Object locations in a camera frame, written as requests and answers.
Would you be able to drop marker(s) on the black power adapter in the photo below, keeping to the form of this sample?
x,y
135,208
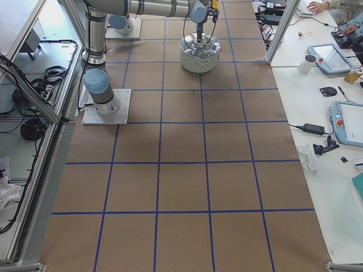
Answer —
x,y
314,129

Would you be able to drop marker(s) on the black round case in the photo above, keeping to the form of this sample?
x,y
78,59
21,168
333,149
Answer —
x,y
328,91

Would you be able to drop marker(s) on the yellow drink can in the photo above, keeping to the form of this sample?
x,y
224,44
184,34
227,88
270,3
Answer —
x,y
353,75

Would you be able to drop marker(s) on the teach pendant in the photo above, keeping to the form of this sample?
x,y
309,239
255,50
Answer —
x,y
347,122
330,58

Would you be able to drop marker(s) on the near teach pendant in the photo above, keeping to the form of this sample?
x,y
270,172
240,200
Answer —
x,y
347,122

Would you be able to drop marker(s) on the person's hand on keyboard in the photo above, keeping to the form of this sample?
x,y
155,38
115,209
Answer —
x,y
318,7

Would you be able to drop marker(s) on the yellow corn cob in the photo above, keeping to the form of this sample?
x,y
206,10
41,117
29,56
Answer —
x,y
215,4

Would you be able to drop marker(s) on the glass pot lid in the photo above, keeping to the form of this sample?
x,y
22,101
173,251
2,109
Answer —
x,y
209,45

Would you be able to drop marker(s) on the white mug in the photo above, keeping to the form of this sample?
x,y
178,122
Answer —
x,y
307,64

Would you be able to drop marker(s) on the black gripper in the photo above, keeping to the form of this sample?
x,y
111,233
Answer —
x,y
199,29

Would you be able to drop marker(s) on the mint green electric pot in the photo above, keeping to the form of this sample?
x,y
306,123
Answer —
x,y
198,65

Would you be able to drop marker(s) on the far teach pendant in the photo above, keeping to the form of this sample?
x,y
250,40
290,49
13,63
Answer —
x,y
330,58

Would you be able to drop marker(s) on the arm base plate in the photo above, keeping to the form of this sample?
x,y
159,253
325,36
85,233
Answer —
x,y
111,34
112,113

